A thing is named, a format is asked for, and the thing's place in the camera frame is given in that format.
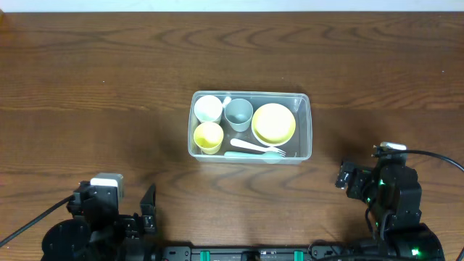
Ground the yellow plastic cup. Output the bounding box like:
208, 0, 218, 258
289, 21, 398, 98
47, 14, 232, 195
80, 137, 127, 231
194, 122, 224, 154

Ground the light blue plastic spoon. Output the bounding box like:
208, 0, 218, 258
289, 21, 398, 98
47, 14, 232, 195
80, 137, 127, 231
224, 152, 283, 160

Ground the yellow plastic bowl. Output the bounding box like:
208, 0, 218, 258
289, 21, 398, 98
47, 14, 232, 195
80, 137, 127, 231
252, 103, 297, 141

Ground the pink plastic fork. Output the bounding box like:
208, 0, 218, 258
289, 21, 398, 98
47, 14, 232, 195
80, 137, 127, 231
230, 138, 286, 157

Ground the white plastic cup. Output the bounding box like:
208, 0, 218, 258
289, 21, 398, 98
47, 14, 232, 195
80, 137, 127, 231
194, 95, 223, 124

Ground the grey plastic cup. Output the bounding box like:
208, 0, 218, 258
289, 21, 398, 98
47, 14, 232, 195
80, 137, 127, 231
224, 99, 254, 132

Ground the white plastic bowl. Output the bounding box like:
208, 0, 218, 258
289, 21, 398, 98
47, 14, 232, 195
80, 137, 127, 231
253, 132, 292, 146

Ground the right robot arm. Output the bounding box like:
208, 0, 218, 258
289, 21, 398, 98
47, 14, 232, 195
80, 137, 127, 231
335, 152, 444, 260

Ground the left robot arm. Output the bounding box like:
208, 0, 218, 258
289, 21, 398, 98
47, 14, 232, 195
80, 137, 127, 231
41, 181, 162, 261

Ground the clear plastic storage box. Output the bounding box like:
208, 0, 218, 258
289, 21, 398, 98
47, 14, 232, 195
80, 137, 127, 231
188, 91, 312, 165

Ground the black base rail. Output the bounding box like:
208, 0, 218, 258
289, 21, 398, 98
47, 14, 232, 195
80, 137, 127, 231
161, 244, 349, 261

